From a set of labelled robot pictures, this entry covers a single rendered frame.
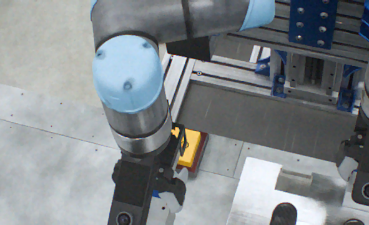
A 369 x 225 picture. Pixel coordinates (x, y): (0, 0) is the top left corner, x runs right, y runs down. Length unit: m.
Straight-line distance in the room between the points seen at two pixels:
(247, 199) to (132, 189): 0.27
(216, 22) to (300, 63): 0.95
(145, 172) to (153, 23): 0.20
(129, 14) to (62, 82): 1.54
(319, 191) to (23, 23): 1.59
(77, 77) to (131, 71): 1.60
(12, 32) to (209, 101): 0.80
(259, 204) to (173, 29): 0.39
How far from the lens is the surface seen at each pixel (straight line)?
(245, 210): 1.20
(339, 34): 1.51
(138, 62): 0.84
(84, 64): 2.45
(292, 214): 1.20
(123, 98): 0.84
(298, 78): 1.91
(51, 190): 1.35
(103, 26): 0.91
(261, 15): 0.92
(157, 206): 1.13
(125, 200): 0.99
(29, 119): 1.43
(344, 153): 1.10
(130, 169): 0.99
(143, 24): 0.90
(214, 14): 0.91
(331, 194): 1.21
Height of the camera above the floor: 1.99
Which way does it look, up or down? 60 degrees down
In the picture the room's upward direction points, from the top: 9 degrees counter-clockwise
